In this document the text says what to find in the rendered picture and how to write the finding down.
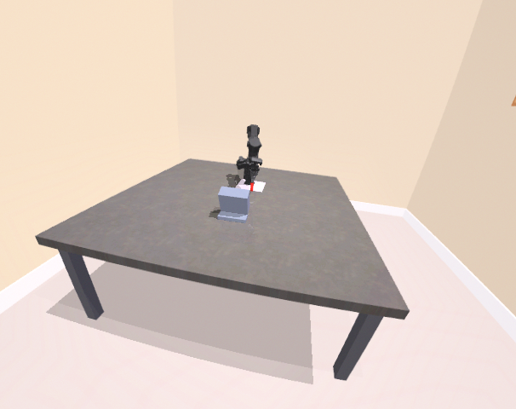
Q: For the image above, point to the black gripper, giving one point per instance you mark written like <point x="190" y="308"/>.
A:
<point x="252" y="168"/>

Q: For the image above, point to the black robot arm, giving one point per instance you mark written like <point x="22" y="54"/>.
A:
<point x="253" y="145"/>

